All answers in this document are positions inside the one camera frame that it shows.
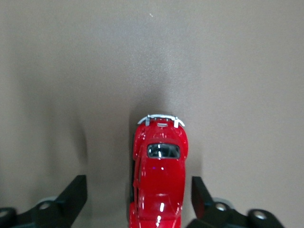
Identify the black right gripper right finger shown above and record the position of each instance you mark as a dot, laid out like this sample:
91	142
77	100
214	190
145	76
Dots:
202	204

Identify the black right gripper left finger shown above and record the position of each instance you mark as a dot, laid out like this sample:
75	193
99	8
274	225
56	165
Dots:
71	199

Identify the red beetle toy car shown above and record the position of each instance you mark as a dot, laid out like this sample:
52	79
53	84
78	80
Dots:
161	180

